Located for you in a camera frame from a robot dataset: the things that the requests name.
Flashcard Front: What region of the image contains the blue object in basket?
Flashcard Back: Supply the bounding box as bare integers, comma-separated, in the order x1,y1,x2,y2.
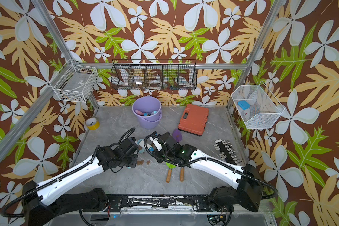
238,100,251,110

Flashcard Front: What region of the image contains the purple plastic bucket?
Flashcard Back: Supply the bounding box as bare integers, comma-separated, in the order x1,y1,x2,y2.
132,96,163,129

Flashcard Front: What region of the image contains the purple trowel pink handle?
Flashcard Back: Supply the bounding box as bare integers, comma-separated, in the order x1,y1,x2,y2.
172,129,182,142
135,110,144,116

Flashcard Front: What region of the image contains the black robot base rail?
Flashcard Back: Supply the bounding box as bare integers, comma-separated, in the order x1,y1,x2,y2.
99,195,234,213

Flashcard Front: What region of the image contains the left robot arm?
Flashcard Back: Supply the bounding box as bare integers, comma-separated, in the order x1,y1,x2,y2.
1,137,138,226

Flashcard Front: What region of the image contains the red plastic tool case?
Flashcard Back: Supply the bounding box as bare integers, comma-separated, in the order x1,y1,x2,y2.
178,104,209,136

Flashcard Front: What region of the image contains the white wire basket right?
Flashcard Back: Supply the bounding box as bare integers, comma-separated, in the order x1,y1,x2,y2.
231,82,285,130

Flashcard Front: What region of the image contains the steel combination wrench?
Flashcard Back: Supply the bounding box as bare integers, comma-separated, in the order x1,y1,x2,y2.
130,198,161,207

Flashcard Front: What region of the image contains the white wire basket left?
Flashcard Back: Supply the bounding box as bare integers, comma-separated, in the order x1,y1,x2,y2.
50,60,98,103

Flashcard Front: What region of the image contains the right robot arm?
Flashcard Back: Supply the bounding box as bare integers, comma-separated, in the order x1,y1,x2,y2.
144,133,278,212

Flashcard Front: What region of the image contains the black socket bit rack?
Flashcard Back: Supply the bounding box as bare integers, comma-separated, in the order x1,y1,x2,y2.
214,139,243,165

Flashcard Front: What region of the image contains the yellow tape roll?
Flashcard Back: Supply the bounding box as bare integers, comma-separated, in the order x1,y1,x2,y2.
85,117,100,131

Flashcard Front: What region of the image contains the green pointed trowel wooden handle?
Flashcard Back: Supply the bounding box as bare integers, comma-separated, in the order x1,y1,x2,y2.
166,163,176,183

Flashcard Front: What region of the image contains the black wire basket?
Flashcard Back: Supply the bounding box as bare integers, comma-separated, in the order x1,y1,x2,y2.
109,59,198,90

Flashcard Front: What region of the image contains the green square trowel right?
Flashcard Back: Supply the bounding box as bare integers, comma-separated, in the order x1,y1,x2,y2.
180,167,185,182

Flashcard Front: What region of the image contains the white wire basket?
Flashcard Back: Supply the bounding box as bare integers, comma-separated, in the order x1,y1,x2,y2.
50,60,98,103
231,82,285,130

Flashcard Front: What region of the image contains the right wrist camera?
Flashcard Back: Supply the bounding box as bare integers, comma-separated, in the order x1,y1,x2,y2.
152,138,163,151

